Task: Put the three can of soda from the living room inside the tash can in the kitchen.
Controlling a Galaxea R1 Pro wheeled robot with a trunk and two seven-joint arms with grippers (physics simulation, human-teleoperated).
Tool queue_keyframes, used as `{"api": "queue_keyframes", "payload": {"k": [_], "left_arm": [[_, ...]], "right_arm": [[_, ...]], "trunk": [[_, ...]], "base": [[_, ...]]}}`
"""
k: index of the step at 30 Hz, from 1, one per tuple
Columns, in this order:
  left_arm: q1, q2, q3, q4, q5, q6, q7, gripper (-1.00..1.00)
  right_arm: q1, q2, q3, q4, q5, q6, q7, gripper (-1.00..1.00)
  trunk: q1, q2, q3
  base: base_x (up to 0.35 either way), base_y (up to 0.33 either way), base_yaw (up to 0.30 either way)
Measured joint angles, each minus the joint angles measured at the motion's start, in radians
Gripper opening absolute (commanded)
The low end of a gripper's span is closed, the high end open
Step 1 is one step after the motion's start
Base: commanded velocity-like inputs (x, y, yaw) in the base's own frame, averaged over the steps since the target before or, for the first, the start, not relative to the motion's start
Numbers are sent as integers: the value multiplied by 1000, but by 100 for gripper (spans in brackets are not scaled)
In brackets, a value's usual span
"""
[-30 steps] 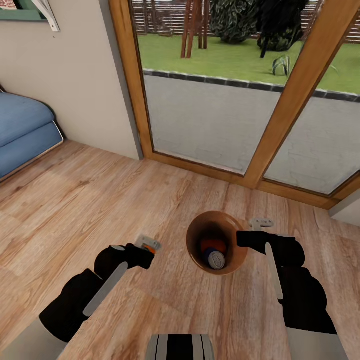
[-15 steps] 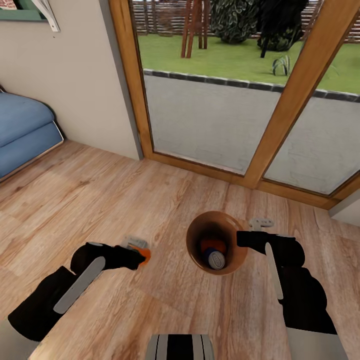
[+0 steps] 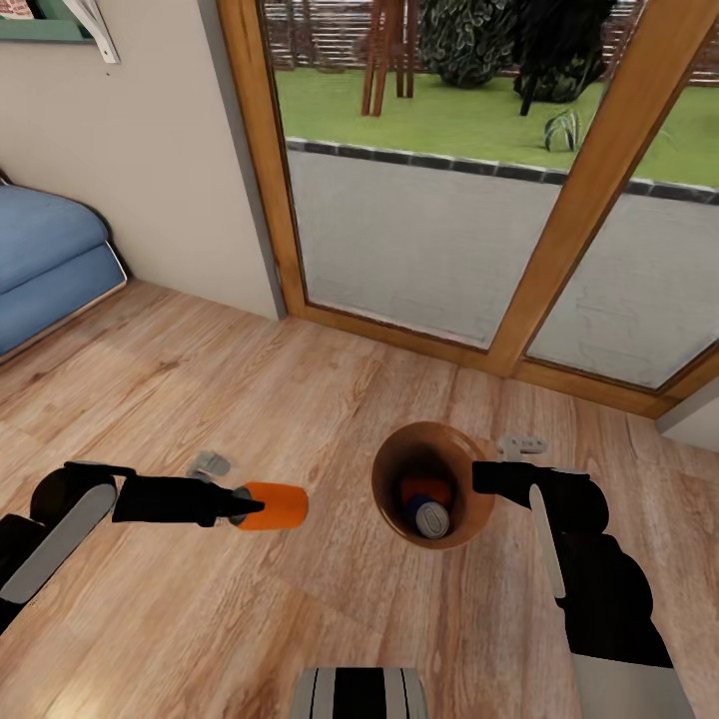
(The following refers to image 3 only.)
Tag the can of soda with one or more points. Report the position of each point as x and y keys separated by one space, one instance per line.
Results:
x=434 y=486
x=286 y=506
x=427 y=515

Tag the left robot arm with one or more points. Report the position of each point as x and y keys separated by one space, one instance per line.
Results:
x=68 y=503

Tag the trash can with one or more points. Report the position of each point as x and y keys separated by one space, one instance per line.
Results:
x=425 y=449

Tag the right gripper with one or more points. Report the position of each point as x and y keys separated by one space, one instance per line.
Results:
x=495 y=477

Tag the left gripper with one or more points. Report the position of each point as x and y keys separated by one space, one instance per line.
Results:
x=192 y=501

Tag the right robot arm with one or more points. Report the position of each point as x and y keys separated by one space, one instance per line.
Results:
x=622 y=666

